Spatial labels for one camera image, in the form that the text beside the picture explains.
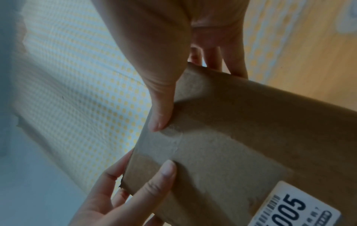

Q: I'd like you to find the brown cardboard box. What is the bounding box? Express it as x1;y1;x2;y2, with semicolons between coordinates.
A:
119;61;357;226

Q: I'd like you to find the yellow checked cloth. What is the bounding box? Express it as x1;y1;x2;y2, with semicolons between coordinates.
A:
11;0;307;200

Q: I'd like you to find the person's left hand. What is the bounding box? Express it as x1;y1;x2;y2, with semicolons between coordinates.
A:
68;148;178;226

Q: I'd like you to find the person's right hand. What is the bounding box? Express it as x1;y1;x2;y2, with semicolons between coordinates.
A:
91;0;250;133

